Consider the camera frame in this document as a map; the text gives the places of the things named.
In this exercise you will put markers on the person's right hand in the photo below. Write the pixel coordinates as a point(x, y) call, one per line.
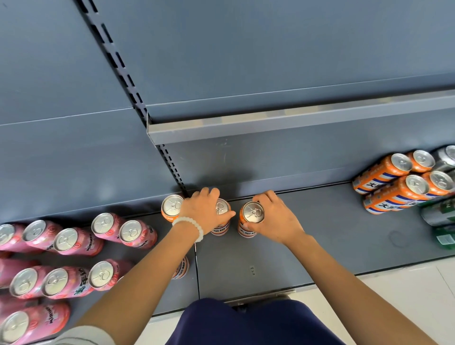
point(279, 222)

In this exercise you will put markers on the person's left hand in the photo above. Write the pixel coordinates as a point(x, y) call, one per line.
point(201, 211)

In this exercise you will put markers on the person's right thumb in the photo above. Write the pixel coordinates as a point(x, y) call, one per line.
point(256, 226)

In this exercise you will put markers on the person's left thumb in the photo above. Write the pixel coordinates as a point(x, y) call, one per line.
point(225, 217)

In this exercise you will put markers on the orange striped drink can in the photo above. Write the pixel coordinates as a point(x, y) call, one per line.
point(382, 174)
point(440, 182)
point(182, 268)
point(250, 213)
point(422, 160)
point(394, 195)
point(221, 227)
point(171, 208)

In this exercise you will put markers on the person's right forearm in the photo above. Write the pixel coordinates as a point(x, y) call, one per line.
point(348, 288)

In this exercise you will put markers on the person's left forearm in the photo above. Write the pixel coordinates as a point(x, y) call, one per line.
point(142, 284)

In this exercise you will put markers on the navy blue trousers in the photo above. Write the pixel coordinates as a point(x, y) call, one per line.
point(259, 325)

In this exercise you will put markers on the group of pink drink cans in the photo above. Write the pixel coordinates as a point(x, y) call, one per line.
point(67, 245)

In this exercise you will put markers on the gray slotted shelf upright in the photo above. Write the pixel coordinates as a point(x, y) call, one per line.
point(122, 67)

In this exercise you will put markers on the silver and green drink can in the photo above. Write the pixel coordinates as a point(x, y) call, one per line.
point(439, 213)

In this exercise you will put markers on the white sleeve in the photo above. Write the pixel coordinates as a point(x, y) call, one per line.
point(87, 337)

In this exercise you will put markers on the gray shelf with price rail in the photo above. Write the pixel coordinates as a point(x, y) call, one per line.
point(302, 121)

